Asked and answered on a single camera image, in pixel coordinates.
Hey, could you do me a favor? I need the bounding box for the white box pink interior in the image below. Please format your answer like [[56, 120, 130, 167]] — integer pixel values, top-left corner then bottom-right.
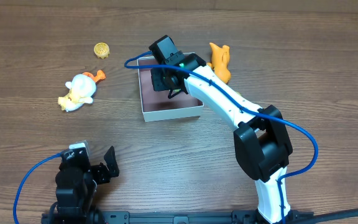
[[137, 68, 204, 122]]

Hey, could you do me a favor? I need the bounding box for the orange rubber duck toy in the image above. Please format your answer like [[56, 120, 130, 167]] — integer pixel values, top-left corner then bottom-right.
[[207, 42, 231, 84]]

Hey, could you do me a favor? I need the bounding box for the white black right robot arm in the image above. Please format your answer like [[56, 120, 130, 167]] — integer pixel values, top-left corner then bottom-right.
[[151, 52, 293, 223]]

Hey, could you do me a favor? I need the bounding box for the yellow gear shaped token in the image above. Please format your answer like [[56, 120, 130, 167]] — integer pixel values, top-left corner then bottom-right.
[[93, 42, 110, 58]]

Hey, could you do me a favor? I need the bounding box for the white plush chicken toy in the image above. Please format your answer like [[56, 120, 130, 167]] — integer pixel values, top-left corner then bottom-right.
[[58, 70, 106, 112]]

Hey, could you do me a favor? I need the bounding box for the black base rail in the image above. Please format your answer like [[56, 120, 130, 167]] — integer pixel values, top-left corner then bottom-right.
[[40, 210, 315, 224]]

